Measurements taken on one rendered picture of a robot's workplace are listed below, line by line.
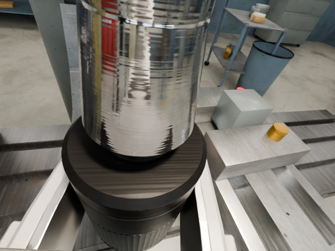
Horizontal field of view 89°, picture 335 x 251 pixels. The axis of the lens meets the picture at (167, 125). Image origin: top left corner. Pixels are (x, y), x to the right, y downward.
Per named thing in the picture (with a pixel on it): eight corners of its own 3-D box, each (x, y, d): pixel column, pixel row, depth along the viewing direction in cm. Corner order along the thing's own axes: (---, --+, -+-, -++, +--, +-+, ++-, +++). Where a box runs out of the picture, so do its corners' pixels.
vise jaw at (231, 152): (294, 164, 28) (312, 149, 25) (215, 182, 23) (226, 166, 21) (269, 136, 32) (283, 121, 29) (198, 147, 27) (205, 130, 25)
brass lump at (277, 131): (284, 140, 26) (292, 132, 24) (273, 142, 25) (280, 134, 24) (274, 129, 27) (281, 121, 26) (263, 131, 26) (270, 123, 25)
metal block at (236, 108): (254, 135, 30) (274, 108, 25) (225, 139, 28) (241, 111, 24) (238, 115, 33) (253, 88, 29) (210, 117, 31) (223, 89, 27)
